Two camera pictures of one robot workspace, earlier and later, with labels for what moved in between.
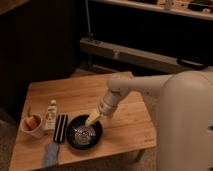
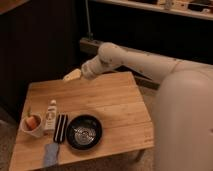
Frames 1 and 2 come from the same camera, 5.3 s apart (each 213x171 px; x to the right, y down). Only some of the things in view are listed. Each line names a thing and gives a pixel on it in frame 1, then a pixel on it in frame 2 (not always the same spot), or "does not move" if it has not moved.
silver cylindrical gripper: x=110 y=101 to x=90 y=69
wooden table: x=131 y=127 does not move
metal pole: x=88 y=21 does not move
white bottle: x=51 y=115 does not move
